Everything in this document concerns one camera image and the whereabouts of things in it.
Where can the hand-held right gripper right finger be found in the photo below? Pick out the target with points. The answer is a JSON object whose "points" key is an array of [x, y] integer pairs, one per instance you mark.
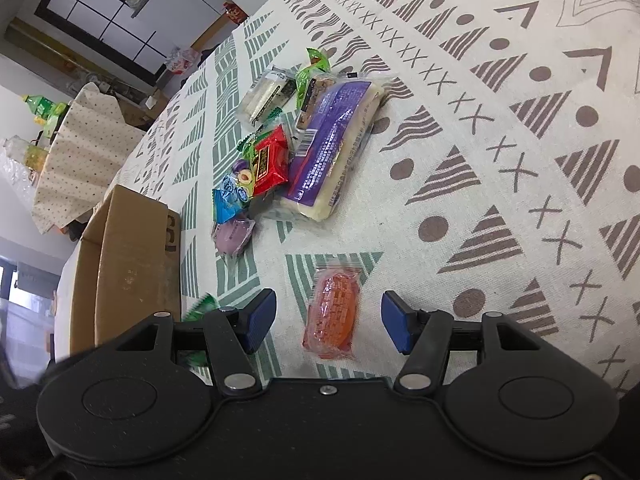
{"points": [[397, 322]]}

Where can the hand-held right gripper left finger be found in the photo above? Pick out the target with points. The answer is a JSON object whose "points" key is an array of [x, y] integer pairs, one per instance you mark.
{"points": [[260, 317]]}

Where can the green snack packet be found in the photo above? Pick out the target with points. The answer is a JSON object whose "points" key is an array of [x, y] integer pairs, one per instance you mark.
{"points": [[200, 307], [312, 67], [257, 140]]}

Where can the orange snack packet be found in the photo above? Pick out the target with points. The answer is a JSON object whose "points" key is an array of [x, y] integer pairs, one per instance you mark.
{"points": [[332, 310]]}

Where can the purple jelly cup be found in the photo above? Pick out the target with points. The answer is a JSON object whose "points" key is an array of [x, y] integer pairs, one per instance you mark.
{"points": [[232, 235]]}

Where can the blue candy packet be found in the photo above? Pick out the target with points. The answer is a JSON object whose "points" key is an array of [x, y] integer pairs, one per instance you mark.
{"points": [[231, 197]]}

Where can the brown cardboard box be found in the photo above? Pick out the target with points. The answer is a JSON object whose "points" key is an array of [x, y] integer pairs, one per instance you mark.
{"points": [[130, 260]]}

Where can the red snack packet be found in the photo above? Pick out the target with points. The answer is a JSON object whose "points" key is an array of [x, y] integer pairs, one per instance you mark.
{"points": [[270, 165]]}

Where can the large purple snack packet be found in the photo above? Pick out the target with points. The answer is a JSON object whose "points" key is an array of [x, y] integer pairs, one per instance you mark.
{"points": [[330, 145]]}

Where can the pale cracker packet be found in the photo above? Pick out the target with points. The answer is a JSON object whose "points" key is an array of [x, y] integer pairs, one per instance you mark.
{"points": [[262, 95]]}

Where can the patterned bed blanket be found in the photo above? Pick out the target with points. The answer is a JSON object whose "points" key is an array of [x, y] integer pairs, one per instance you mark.
{"points": [[425, 240]]}

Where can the dotted cloth side table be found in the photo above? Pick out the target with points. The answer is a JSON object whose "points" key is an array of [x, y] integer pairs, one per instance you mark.
{"points": [[85, 155]]}

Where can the red white plastic bag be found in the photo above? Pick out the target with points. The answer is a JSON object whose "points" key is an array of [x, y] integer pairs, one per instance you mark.
{"points": [[180, 60]]}

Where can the clear plastic bottle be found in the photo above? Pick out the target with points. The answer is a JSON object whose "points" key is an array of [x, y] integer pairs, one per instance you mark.
{"points": [[22, 152]]}

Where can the green drink bottle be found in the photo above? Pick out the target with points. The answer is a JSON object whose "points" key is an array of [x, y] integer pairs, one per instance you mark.
{"points": [[45, 107]]}

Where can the red decoration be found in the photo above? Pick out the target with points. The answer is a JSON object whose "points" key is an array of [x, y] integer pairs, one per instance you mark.
{"points": [[235, 11]]}

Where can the black framed glass door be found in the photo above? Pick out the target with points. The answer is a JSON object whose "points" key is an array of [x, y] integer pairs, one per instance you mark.
{"points": [[100, 15]]}

